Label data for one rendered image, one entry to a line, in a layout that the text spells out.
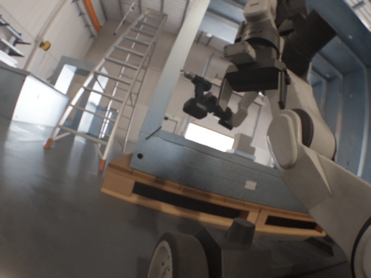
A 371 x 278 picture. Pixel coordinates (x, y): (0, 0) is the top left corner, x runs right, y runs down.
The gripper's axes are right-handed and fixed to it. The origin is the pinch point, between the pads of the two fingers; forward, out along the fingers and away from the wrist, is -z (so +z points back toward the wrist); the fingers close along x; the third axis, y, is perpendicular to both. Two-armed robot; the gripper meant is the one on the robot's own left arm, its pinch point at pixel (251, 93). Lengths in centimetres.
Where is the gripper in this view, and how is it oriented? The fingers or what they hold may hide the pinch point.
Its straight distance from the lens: 32.8
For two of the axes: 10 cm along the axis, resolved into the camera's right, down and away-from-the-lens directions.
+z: 3.4, -8.7, 3.6
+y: -5.5, -4.9, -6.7
